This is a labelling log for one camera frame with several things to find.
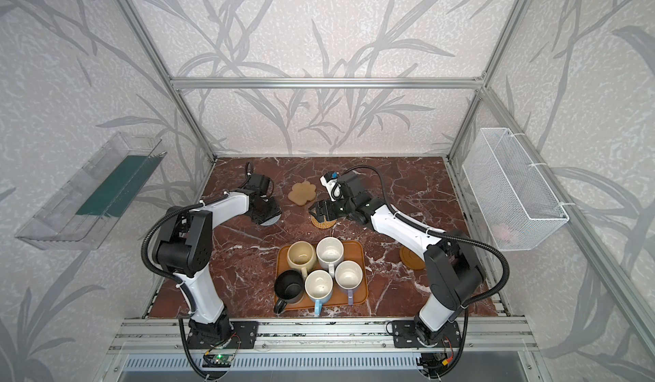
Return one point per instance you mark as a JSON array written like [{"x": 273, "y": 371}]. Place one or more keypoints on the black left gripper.
[{"x": 263, "y": 208}]

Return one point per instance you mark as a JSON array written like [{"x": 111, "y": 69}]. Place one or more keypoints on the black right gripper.
[{"x": 327, "y": 209}]

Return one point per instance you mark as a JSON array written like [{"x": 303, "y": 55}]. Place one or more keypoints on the cork paw-shaped coaster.
[{"x": 303, "y": 193}]

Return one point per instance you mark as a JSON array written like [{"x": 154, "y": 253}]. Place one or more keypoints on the beige glazed ceramic mug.
[{"x": 302, "y": 257}]

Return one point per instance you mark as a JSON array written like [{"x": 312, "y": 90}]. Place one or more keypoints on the round wooden coaster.
[{"x": 411, "y": 260}]

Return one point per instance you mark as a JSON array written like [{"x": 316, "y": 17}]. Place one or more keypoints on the woven rattan round coaster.
[{"x": 324, "y": 225}]

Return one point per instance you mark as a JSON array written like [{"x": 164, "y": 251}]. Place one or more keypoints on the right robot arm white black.
[{"x": 453, "y": 267}]

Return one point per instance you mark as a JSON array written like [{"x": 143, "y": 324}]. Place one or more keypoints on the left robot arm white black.
[{"x": 180, "y": 246}]

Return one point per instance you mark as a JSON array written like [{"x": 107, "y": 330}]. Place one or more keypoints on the white speckled mug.
[{"x": 330, "y": 253}]

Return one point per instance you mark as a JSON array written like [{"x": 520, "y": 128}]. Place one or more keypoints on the orange wooden tray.
[{"x": 353, "y": 252}]

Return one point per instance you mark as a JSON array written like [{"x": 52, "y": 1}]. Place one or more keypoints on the black mug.
[{"x": 289, "y": 289}]

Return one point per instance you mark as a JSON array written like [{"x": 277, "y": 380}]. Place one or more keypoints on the white purple mug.
[{"x": 349, "y": 277}]

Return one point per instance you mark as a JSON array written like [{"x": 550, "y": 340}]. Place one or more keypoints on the white light-blue mug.
[{"x": 319, "y": 286}]

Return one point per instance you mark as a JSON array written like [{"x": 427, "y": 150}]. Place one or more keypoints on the clear plastic bin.
[{"x": 81, "y": 214}]

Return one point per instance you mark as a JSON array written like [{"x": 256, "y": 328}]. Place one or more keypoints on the aluminium frame crossbar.
[{"x": 188, "y": 83}]

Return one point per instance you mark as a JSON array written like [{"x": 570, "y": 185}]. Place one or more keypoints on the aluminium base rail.
[{"x": 304, "y": 335}]

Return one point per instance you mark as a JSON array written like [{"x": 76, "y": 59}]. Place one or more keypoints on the white wire mesh basket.
[{"x": 518, "y": 206}]

